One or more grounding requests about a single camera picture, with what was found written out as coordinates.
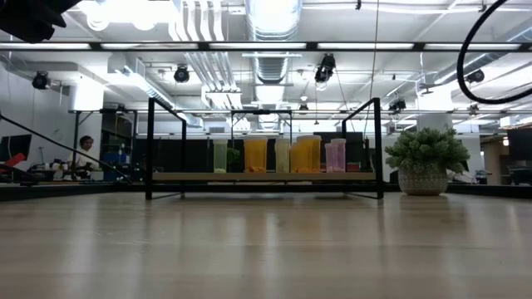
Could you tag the small green medicine bottle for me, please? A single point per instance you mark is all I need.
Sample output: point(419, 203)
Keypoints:
point(220, 158)

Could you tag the orange medicine bottle white cap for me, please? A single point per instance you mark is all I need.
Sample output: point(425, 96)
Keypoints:
point(255, 155)
point(294, 160)
point(311, 155)

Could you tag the small yellow medicine bottle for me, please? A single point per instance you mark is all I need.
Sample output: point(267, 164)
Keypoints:
point(282, 158)

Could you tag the small pink medicine bottle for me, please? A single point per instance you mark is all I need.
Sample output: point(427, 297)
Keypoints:
point(340, 158)
point(328, 160)

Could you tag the black ceiling spotlight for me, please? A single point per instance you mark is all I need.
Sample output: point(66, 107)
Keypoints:
point(40, 79)
point(397, 104)
point(181, 74)
point(475, 76)
point(325, 68)

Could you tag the black overhead beam with lights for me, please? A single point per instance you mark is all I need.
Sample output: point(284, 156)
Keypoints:
point(95, 46)

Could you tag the black monitor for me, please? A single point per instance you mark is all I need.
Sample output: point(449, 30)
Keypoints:
point(14, 145)

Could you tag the person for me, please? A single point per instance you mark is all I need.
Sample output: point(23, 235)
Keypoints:
point(85, 143)

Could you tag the small background plant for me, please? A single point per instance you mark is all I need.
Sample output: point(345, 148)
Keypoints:
point(233, 157)

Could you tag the red storage bins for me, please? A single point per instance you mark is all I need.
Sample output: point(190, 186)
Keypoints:
point(353, 167)

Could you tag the green potted plant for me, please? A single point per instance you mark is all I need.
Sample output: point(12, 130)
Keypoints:
point(424, 149)

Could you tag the black background rig frame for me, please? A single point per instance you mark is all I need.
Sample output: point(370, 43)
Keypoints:
point(77, 124)
point(261, 111)

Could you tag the black aluminium table frame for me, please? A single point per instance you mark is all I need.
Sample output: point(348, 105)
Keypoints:
point(83, 191)

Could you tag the wooden shelf black metal frame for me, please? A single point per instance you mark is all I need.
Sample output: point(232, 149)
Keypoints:
point(187, 177)

